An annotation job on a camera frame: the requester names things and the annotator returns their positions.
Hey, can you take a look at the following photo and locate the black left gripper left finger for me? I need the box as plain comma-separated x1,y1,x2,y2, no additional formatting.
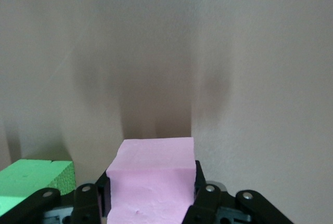
0,174,112,224

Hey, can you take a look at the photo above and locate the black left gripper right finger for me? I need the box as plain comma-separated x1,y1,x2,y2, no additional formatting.
182,160,294,224

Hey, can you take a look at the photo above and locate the green foam cube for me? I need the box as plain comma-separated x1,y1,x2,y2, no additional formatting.
0,159,76,213

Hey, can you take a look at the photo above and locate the pink foam cube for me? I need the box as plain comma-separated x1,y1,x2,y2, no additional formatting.
106,137,196,224

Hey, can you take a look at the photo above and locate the brown table cover mat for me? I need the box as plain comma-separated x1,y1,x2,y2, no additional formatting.
0,0,333,224

